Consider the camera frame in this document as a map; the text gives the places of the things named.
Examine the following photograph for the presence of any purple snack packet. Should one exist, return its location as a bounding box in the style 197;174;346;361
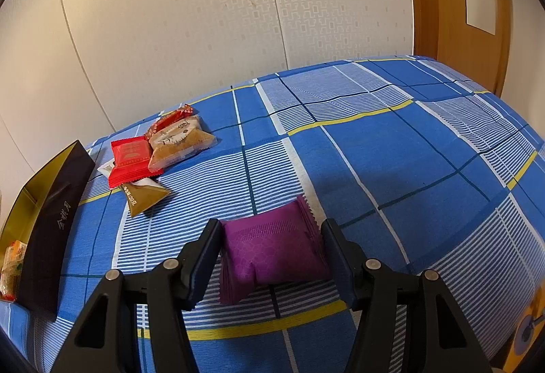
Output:
218;194;330;305

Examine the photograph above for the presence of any clear yellow packet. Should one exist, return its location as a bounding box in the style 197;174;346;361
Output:
0;240;28;300

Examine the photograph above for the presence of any blue plaid bed sheet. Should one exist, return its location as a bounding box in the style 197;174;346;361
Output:
0;55;545;373

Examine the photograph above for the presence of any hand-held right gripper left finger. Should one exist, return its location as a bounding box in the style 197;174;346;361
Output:
50;218;223;373

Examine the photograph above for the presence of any wooden door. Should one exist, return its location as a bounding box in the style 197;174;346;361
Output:
402;0;514;97

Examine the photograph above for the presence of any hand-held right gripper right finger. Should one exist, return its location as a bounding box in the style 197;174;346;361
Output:
321;218;495;373

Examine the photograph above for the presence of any gold tin box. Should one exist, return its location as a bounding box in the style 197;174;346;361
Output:
0;140;96;323

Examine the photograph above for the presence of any red square snack packet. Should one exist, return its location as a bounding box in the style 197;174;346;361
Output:
108;137;165;189

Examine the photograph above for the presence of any tan pastry packet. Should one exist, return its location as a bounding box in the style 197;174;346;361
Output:
147;115;217;170

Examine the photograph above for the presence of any gold triangular snack packet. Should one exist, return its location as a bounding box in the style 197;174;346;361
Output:
120;178;173;219

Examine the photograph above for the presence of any small red candy packet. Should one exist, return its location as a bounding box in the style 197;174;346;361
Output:
145;105;200;141

